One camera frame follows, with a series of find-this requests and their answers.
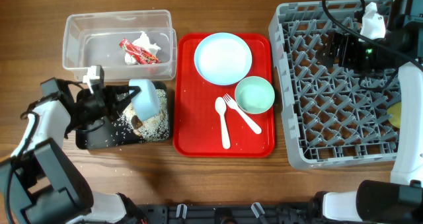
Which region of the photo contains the white tissue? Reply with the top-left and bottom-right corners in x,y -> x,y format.
124,31 -> 161,65

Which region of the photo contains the green bowl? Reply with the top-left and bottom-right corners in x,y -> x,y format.
235,76 -> 276,114

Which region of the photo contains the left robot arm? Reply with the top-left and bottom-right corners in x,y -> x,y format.
1,78 -> 149,223

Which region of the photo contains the clear plastic bin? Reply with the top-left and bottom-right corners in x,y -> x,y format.
62,10 -> 177,82

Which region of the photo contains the yellow plastic cup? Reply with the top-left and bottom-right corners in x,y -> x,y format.
387,102 -> 401,128

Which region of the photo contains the black plastic tray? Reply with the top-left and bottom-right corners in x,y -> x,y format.
75,81 -> 172,149

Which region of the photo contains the food scraps and rice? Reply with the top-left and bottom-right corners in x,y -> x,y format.
112,89 -> 170,145

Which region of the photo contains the light blue plate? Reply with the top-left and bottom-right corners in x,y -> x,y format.
194,32 -> 252,86

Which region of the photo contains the grey dishwasher rack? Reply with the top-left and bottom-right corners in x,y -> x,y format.
268,0 -> 401,169

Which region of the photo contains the white plastic spoon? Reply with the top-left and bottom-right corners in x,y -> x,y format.
215,97 -> 231,149

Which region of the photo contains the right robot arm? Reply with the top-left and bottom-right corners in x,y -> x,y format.
311,0 -> 422,223

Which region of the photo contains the red serving tray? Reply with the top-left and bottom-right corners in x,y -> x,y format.
173,33 -> 275,158

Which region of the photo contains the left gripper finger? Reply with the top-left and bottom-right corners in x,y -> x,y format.
105,98 -> 132,122
105,85 -> 141,98

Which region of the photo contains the red snack wrapper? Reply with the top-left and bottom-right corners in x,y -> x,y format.
119,38 -> 161,65

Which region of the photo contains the light blue bowl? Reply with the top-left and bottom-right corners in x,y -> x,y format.
129,79 -> 160,122

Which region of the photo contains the pink plastic fork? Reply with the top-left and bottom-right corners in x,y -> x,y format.
223,94 -> 262,134

